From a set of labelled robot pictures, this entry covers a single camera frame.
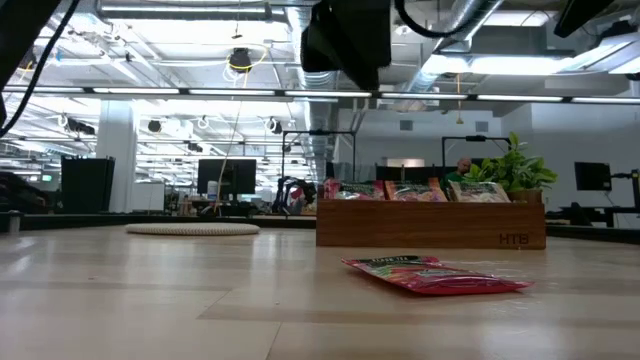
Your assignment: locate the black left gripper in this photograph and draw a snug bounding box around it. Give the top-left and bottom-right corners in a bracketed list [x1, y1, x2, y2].
[319, 0, 394, 92]

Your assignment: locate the wooden compartment tea box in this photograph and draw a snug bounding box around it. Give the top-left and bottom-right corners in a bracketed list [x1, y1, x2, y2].
[315, 199, 547, 251]

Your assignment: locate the long ceiling light strip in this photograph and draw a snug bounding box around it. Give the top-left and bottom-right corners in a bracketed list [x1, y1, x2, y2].
[0, 85, 640, 106]

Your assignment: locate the person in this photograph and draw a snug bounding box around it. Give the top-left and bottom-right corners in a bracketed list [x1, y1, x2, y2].
[444, 157, 474, 189]

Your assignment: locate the small black monitor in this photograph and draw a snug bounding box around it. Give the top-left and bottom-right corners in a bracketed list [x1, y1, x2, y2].
[573, 161, 612, 192]

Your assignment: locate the green potted plant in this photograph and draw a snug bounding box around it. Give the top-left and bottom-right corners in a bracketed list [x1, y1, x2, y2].
[462, 131, 560, 204]

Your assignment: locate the black computer monitor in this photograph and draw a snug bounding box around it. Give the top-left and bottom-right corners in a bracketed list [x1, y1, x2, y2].
[197, 158, 258, 196]

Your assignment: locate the dark background desk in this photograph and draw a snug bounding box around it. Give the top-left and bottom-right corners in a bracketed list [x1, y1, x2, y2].
[545, 203, 640, 229]

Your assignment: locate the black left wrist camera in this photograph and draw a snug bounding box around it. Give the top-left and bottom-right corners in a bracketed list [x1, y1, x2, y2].
[299, 22, 346, 74]

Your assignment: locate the silver air duct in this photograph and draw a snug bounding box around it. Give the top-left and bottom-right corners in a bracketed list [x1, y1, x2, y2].
[285, 0, 346, 131]
[399, 0, 504, 96]

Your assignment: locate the black background rig frame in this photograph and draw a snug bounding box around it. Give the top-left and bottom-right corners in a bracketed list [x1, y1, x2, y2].
[441, 134, 511, 171]
[281, 129, 357, 199]

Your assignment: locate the black ceiling camera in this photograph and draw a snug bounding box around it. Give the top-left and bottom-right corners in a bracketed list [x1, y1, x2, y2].
[228, 47, 253, 74]

